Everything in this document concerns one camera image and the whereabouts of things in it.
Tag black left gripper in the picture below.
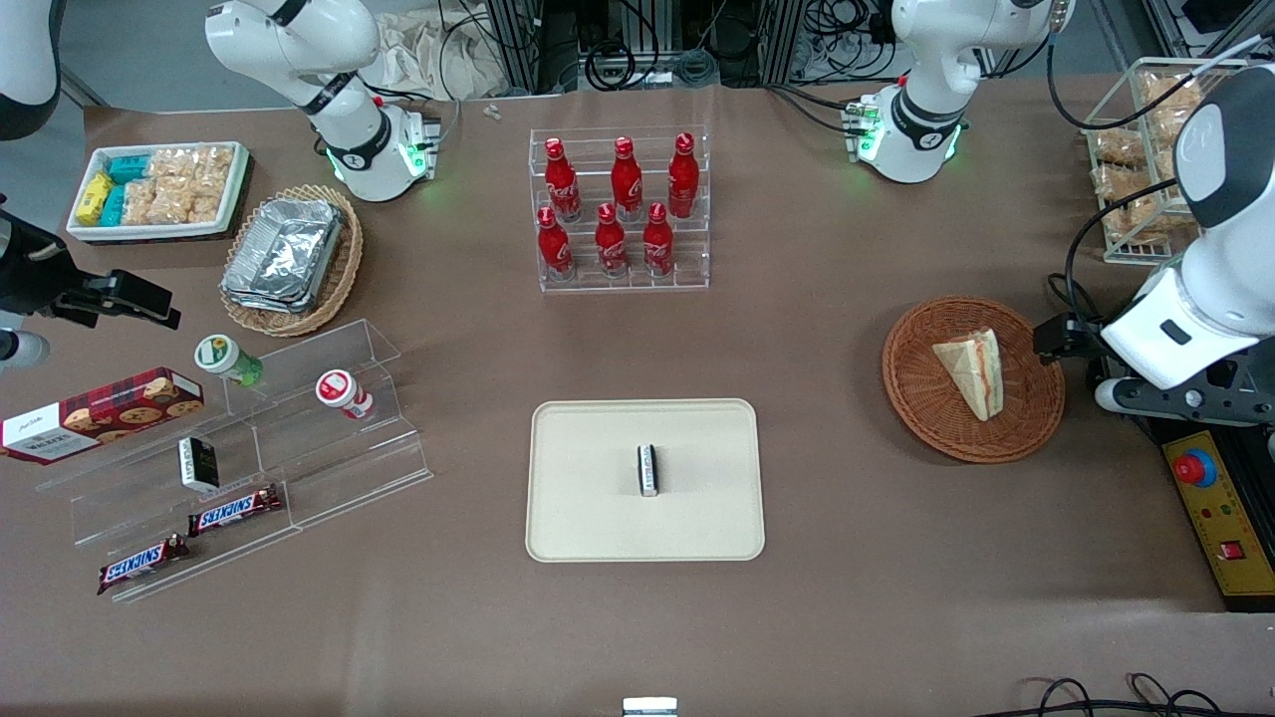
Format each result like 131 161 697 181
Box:
1033 313 1105 365

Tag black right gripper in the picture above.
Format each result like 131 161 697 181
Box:
0 202 183 331

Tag triangle sandwich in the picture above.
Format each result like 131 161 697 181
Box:
932 329 1004 422

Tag round brown wicker basket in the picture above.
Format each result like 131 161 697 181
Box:
882 296 1066 464

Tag white rectangular snack tray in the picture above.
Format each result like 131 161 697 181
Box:
67 141 250 243

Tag oval tan wicker basket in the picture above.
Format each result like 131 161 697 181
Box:
219 184 365 338

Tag beige plastic tray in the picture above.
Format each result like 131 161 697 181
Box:
526 398 766 564

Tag clear rice cracker bag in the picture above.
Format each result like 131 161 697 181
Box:
121 179 192 226
147 147 235 186
189 174 233 223

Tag yellow snack packet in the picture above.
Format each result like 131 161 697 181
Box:
77 171 114 226

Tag green lidded drink cup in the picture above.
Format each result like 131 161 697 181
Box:
194 335 265 387

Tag red tartan cookie box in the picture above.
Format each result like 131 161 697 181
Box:
0 366 205 466

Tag stacked aluminium foil trays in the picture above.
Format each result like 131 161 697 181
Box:
221 197 346 316

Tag small black box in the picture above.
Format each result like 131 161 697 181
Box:
178 436 220 492

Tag red lidded drink cup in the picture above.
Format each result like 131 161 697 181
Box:
316 369 375 420

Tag snickers chocolate bar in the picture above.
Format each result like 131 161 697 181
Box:
97 535 190 596
187 485 284 538

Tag yellow emergency stop box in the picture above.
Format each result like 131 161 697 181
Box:
1162 430 1275 598

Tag clear acrylic stepped shelf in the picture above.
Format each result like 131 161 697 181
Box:
35 319 434 605

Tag white crumpled cloth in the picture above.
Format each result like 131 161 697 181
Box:
371 8 511 101

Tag clear acrylic bottle rack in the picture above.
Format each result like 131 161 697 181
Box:
529 125 711 294

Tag red cola bottle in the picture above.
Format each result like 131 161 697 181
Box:
595 202 629 277
537 206 575 280
642 202 675 277
667 132 700 218
611 136 643 222
544 137 582 222

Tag white wire rack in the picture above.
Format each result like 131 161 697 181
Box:
1083 57 1258 266

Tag black base cables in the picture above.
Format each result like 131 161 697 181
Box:
765 84 870 136

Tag black floor cables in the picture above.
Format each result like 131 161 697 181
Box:
996 674 1228 717

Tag aluminium frame profile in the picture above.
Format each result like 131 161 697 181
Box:
762 0 810 87
486 0 559 97

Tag coiled black cable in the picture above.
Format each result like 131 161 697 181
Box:
584 40 638 93

